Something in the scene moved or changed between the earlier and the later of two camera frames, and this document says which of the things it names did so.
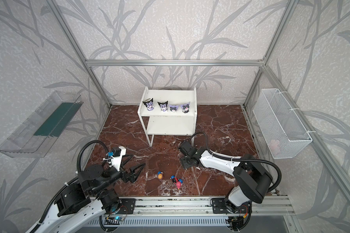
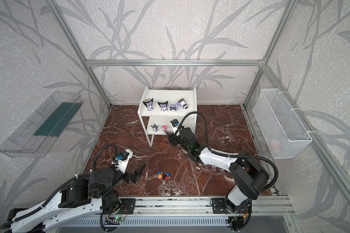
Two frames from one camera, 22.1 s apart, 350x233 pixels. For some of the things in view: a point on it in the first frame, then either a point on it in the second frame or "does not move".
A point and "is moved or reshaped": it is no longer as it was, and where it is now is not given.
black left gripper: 125,175 does not move
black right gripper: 186,157 -> 175,138
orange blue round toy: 160,174 does not move
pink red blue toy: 179,184 -> 164,128
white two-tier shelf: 168,112 does not move
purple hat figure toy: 185,107 is moved or reshaped
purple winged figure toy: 173,108 does not move
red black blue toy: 174,179 -> 167,175
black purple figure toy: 149,105 does not move
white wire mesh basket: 283,131 does not move
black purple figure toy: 163,106 does not move
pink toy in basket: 274,145 does not move
